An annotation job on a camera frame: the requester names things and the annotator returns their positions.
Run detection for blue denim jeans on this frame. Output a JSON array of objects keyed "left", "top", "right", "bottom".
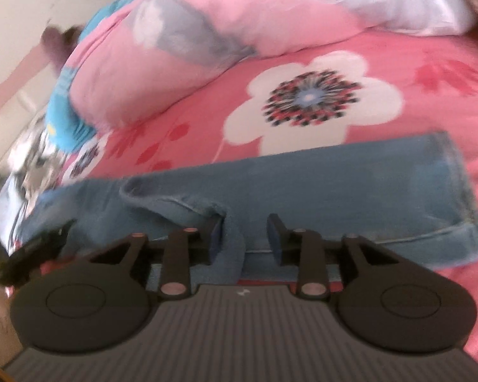
[{"left": 18, "top": 133, "right": 478, "bottom": 284}]

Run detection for light blue sweatshirt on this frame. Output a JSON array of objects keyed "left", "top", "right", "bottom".
[{"left": 0, "top": 173, "right": 27, "bottom": 254}]

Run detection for white grey patterned blanket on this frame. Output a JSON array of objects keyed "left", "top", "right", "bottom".
[{"left": 0, "top": 116, "right": 66, "bottom": 205}]

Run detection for pink cream headboard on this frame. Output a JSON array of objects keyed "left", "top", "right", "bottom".
[{"left": 0, "top": 43, "right": 61, "bottom": 184}]

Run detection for red floral bed blanket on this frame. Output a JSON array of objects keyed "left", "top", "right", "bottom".
[{"left": 59, "top": 31, "right": 478, "bottom": 360}]

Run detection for person in purple top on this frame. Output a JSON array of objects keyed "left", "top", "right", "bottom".
[{"left": 40, "top": 26, "right": 83, "bottom": 75}]

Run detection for pink floral duvet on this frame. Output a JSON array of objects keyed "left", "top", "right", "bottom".
[{"left": 47, "top": 0, "right": 477, "bottom": 137}]

